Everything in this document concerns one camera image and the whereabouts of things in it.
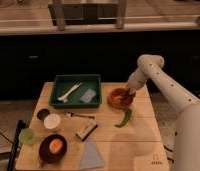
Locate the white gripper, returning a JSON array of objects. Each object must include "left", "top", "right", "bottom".
[{"left": 126, "top": 70, "right": 148, "bottom": 97}]

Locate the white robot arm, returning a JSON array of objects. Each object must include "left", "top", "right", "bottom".
[{"left": 127, "top": 54, "right": 200, "bottom": 171}]

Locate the red bowl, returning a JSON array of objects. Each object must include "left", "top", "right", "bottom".
[{"left": 108, "top": 88, "right": 134, "bottom": 109}]

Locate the green chili pepper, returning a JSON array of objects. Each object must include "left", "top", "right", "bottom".
[{"left": 115, "top": 108, "right": 132, "bottom": 128}]

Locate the wooden board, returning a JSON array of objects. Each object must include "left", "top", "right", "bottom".
[{"left": 16, "top": 83, "right": 169, "bottom": 171}]

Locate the green plastic tray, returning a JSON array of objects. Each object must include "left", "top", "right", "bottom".
[{"left": 49, "top": 74, "right": 101, "bottom": 109}]

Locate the small dark knife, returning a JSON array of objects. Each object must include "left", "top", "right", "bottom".
[{"left": 65, "top": 112, "right": 95, "bottom": 119}]

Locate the white plastic fork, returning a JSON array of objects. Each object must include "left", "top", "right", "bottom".
[{"left": 57, "top": 82, "right": 82, "bottom": 103}]

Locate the grey blue cloth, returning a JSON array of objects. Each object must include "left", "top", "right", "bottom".
[{"left": 78, "top": 139, "right": 105, "bottom": 170}]

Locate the white round container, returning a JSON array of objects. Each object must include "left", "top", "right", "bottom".
[{"left": 44, "top": 114, "right": 61, "bottom": 132}]

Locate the dark round lid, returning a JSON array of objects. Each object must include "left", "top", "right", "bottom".
[{"left": 37, "top": 108, "right": 50, "bottom": 121}]

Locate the orange fruit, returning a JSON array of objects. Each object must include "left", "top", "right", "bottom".
[{"left": 49, "top": 139, "right": 63, "bottom": 154}]

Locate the chair on upper ledge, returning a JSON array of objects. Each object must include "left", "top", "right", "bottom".
[{"left": 48, "top": 0, "right": 127, "bottom": 31}]

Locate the dark brown plate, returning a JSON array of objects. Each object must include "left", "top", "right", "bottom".
[{"left": 39, "top": 134, "right": 67, "bottom": 163}]

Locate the black pole at left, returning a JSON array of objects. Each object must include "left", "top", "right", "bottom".
[{"left": 7, "top": 120, "right": 26, "bottom": 171}]

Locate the green cup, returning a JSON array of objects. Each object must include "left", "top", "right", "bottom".
[{"left": 19, "top": 128, "right": 35, "bottom": 146}]

